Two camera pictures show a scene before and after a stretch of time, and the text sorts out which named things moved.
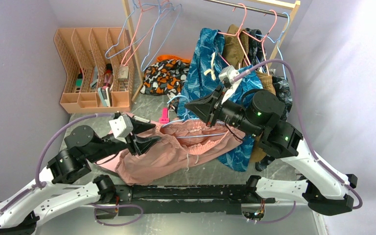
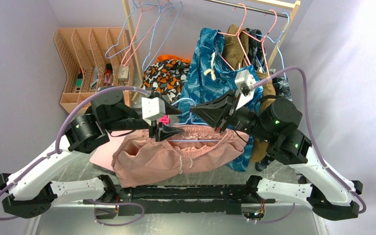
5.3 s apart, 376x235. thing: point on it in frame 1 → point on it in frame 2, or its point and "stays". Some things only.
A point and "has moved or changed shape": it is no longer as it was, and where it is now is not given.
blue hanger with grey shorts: (277, 41) stays
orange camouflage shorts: (165, 77) stays
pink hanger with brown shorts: (265, 39) stays
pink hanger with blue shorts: (236, 34) stays
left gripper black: (142, 144) → (163, 132)
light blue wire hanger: (222, 123) has moved or changed shape
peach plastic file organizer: (98, 63) stays
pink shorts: (182, 142) has moved or changed shape
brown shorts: (236, 48) stays
